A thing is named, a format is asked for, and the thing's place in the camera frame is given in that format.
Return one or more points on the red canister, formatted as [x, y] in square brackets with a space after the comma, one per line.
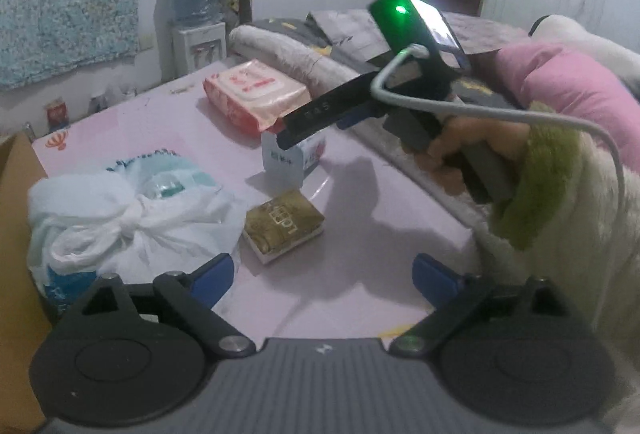
[56, 114]

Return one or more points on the dark grey blanket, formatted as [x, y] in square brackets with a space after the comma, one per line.
[350, 27]

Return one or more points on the gold brown packet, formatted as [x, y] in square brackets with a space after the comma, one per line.
[280, 219]

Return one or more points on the person's right forearm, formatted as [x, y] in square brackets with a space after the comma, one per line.
[550, 239]

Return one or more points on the small white and blue box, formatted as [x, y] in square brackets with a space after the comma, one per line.
[285, 159]

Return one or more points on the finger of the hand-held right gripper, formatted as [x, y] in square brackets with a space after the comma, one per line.
[360, 118]
[320, 109]

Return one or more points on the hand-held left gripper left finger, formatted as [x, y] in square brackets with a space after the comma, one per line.
[215, 271]

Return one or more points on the pink wet wipes pack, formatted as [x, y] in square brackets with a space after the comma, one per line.
[250, 87]

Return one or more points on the white plush blanket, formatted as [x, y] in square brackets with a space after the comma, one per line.
[590, 34]

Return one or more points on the person's right hand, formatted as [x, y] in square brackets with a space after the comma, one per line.
[475, 129]

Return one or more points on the tied white plastic bag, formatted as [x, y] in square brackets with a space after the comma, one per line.
[125, 214]

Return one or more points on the pink blanket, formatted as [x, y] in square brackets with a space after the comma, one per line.
[565, 79]

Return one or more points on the brown cardboard box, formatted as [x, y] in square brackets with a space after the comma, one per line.
[20, 264]

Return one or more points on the rolled cream blanket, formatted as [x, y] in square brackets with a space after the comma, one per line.
[280, 49]

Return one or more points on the white water dispenser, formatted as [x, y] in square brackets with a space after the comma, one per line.
[200, 49]

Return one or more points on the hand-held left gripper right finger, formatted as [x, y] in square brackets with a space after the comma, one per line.
[435, 276]

